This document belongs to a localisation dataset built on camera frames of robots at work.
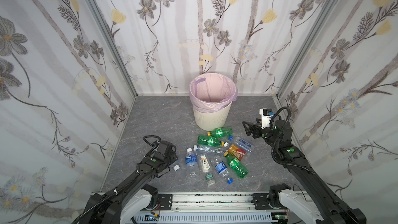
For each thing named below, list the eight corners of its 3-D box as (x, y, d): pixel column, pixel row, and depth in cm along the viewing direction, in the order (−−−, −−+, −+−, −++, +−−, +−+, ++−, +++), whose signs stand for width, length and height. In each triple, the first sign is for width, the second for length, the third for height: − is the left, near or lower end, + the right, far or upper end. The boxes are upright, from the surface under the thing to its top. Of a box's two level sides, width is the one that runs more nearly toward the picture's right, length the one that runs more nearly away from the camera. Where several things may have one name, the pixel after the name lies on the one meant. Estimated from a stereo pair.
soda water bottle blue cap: (225, 144, 95) (226, 141, 92) (229, 137, 99) (230, 133, 95) (249, 155, 91) (251, 152, 87) (252, 147, 94) (254, 143, 91)
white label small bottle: (203, 175, 83) (203, 172, 79) (195, 159, 89) (195, 156, 85) (213, 170, 85) (213, 167, 81) (204, 154, 90) (204, 151, 87)
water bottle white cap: (184, 177, 83) (183, 174, 79) (186, 152, 93) (185, 147, 88) (198, 177, 83) (198, 174, 79) (198, 152, 93) (198, 147, 88)
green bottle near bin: (207, 138, 98) (207, 134, 94) (206, 131, 101) (207, 127, 97) (232, 138, 98) (233, 134, 94) (231, 131, 101) (232, 127, 97)
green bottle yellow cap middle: (197, 143, 93) (197, 141, 91) (198, 137, 96) (198, 135, 94) (223, 147, 92) (224, 145, 90) (224, 141, 95) (224, 138, 92)
